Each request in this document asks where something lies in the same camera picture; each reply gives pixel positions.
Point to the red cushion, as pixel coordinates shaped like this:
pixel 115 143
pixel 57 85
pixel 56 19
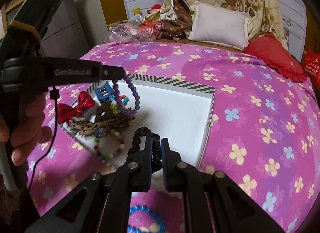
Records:
pixel 270 50

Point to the white small pillow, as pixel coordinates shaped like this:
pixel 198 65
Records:
pixel 220 26

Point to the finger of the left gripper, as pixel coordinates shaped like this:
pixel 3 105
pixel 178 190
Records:
pixel 75 71

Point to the clear plastic bag pile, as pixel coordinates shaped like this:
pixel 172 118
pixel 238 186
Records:
pixel 136 29

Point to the striped white tray box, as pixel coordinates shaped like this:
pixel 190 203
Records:
pixel 178 110

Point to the person left hand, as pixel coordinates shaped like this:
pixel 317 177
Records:
pixel 30 131

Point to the yellow cap bottle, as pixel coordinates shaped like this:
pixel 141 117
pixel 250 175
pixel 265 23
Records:
pixel 136 11

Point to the santa plush toy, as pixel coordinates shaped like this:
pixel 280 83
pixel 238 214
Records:
pixel 154 8

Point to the red satin bow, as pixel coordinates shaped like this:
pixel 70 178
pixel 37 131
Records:
pixel 66 112

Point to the blue hair claw clip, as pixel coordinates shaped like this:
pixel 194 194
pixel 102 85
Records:
pixel 104 91

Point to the leopard print bow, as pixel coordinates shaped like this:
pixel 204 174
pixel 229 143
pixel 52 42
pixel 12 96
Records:
pixel 107 117

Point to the pink floral bedsheet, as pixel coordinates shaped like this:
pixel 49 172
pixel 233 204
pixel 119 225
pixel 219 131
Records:
pixel 264 132

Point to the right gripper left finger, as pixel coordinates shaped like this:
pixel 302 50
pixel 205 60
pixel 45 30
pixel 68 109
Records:
pixel 100 203

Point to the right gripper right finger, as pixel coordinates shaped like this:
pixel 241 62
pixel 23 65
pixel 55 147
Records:
pixel 212 202

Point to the red shopping bag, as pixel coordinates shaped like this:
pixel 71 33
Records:
pixel 311 66

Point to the grey refrigerator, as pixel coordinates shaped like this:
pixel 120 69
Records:
pixel 65 37

